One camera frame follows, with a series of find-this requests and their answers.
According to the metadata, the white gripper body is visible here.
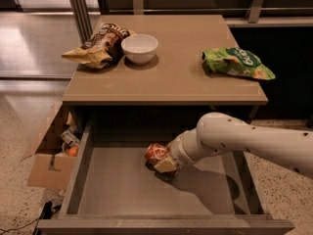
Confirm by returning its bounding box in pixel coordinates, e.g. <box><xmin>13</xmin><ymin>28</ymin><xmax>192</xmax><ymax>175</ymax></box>
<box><xmin>167</xmin><ymin>132</ymin><xmax>197</xmax><ymax>166</ymax></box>

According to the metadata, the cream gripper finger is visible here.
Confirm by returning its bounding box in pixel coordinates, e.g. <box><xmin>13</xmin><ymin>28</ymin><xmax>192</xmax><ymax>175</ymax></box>
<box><xmin>154</xmin><ymin>156</ymin><xmax>178</xmax><ymax>173</ymax></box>

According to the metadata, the red coke can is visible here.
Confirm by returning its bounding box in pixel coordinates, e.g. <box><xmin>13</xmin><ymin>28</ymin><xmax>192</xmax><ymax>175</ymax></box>
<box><xmin>145</xmin><ymin>143</ymin><xmax>178</xmax><ymax>175</ymax></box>

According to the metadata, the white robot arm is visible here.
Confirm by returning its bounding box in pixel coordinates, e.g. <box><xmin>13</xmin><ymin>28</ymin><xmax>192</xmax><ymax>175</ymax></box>
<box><xmin>155</xmin><ymin>113</ymin><xmax>313</xmax><ymax>178</ymax></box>

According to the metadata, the open grey top drawer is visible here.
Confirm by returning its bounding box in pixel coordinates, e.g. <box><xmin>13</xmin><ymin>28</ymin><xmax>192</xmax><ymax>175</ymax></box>
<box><xmin>38</xmin><ymin>120</ymin><xmax>294</xmax><ymax>235</ymax></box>

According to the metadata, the grey cabinet with top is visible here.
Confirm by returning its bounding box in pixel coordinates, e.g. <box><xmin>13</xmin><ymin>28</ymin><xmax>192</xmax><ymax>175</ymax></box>
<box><xmin>63</xmin><ymin>15</ymin><xmax>268</xmax><ymax>125</ymax></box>

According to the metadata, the orange fruit in box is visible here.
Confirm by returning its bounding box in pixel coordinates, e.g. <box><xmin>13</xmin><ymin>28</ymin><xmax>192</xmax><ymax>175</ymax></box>
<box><xmin>67</xmin><ymin>147</ymin><xmax>78</xmax><ymax>157</ymax></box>

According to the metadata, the green chip bag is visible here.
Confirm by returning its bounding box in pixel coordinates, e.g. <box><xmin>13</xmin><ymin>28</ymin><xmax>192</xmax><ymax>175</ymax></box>
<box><xmin>202</xmin><ymin>47</ymin><xmax>276</xmax><ymax>80</ymax></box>

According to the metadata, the small packet in box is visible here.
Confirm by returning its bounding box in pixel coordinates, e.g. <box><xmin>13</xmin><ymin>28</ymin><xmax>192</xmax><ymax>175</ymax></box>
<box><xmin>61</xmin><ymin>129</ymin><xmax>80</xmax><ymax>147</ymax></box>

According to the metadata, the white ceramic bowl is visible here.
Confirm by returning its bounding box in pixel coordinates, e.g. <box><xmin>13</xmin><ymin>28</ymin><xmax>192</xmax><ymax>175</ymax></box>
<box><xmin>121</xmin><ymin>34</ymin><xmax>158</xmax><ymax>65</ymax></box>

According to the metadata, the cardboard box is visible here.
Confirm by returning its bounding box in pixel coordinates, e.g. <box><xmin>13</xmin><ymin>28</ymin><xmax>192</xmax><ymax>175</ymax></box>
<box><xmin>21</xmin><ymin>101</ymin><xmax>76</xmax><ymax>189</ymax></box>

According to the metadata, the brown chip bag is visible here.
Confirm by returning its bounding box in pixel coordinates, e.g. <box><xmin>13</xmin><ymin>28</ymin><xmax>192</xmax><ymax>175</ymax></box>
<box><xmin>62</xmin><ymin>23</ymin><xmax>135</xmax><ymax>70</ymax></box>

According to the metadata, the black cable on floor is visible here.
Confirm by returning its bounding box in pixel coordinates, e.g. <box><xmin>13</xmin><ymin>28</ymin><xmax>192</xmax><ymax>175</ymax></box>
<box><xmin>0</xmin><ymin>201</ymin><xmax>62</xmax><ymax>235</ymax></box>

